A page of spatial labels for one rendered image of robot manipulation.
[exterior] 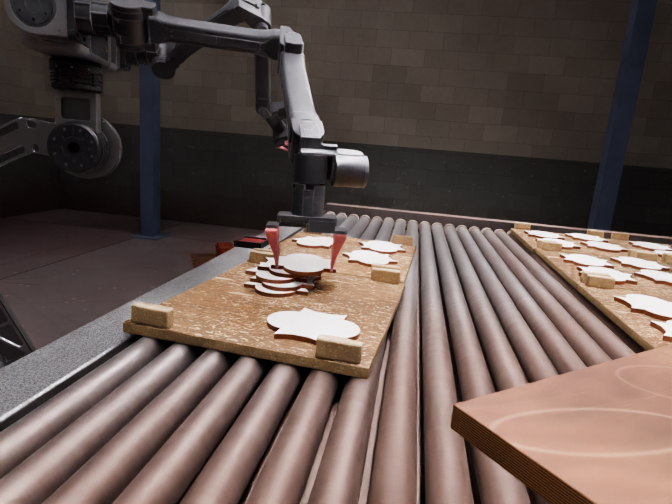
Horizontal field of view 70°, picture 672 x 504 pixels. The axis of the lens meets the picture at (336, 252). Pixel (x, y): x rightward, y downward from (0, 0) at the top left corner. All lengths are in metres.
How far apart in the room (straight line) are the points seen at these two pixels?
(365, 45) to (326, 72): 0.57
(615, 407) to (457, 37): 6.05
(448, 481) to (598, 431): 0.17
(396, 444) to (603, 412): 0.21
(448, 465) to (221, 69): 6.42
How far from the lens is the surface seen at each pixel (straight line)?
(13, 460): 0.54
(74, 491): 0.46
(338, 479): 0.45
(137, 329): 0.72
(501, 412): 0.34
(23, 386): 0.64
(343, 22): 6.42
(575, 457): 0.32
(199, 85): 6.81
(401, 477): 0.47
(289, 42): 1.18
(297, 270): 0.85
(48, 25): 1.36
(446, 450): 0.51
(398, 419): 0.54
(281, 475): 0.45
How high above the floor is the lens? 1.20
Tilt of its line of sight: 12 degrees down
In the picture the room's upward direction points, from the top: 5 degrees clockwise
